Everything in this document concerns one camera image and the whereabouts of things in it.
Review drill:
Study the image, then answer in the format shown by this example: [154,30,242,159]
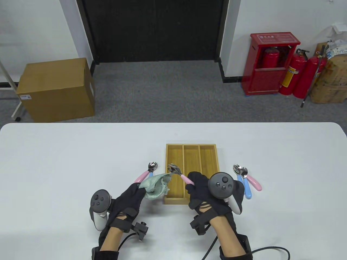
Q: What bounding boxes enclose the person's right hand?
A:
[185,171,233,218]

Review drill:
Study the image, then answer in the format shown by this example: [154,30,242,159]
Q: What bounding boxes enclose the person's left hand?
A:
[106,183,147,233]

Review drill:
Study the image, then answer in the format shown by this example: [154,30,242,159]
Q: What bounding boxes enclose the black white handheld controller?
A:
[208,172,244,215]
[89,189,112,231]

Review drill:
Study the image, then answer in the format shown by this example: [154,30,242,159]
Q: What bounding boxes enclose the green fish scale cleaning cloth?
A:
[138,173,172,201]

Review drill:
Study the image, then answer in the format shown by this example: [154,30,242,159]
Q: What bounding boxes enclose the person's left forearm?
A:
[98,227,126,260]

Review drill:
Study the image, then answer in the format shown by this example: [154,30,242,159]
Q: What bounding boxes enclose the wooden three-compartment tray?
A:
[165,144,220,205]

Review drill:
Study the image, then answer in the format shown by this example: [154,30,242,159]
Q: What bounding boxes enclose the red fire extinguisher cabinet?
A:
[241,32,301,96]

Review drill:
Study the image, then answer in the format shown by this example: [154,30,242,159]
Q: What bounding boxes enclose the brown cardboard box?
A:
[16,57,96,123]

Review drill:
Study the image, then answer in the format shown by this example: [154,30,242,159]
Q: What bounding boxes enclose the thin black stick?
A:
[300,45,326,108]

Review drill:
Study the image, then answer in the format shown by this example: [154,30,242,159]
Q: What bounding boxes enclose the white stand with caster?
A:
[0,60,23,122]

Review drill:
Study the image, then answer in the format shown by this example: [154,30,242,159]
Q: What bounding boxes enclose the red extinguisher yellow label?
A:
[279,49,310,96]

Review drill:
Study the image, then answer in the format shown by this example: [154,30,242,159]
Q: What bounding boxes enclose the red extinguisher inside cabinet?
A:
[262,47,280,69]

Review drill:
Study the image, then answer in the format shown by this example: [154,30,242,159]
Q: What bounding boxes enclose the plain red fire extinguisher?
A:
[293,56,326,99]

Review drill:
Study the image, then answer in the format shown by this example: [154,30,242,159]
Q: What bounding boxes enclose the worn brown carton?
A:
[310,42,347,104]

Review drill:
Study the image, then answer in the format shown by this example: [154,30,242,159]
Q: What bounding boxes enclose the black double door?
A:
[77,0,229,64]

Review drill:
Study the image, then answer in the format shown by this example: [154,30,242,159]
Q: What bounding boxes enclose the white plastic bags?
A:
[325,24,347,59]

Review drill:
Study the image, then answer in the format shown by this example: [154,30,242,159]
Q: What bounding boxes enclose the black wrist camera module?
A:
[132,221,149,241]
[190,215,211,235]

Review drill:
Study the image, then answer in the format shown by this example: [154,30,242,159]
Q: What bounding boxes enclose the thick black sleeved cable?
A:
[98,227,110,247]

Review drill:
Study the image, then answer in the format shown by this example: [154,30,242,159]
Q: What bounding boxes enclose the thin black cable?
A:
[202,236,291,260]

